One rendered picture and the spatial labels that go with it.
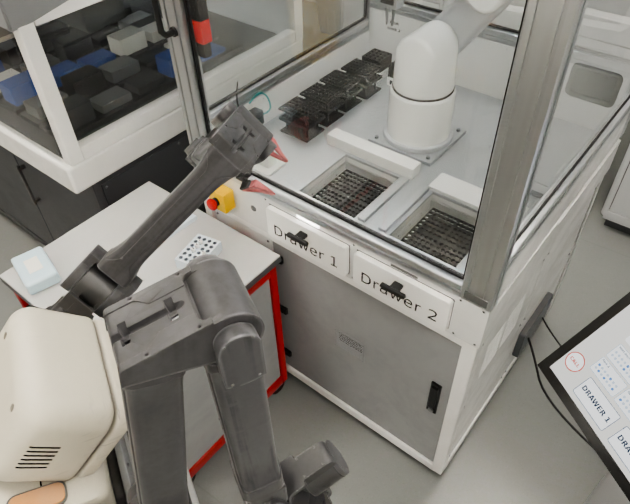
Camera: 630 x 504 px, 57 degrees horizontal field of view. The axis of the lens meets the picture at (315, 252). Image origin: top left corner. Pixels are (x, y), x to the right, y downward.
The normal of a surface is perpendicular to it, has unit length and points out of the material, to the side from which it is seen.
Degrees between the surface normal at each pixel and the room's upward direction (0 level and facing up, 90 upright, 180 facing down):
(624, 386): 50
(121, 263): 70
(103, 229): 0
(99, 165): 90
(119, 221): 0
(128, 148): 90
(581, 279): 0
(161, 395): 98
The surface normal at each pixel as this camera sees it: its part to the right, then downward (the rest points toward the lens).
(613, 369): -0.75, -0.29
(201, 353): 0.42, 0.63
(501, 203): -0.62, 0.56
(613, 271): -0.03, -0.71
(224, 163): -0.01, 0.41
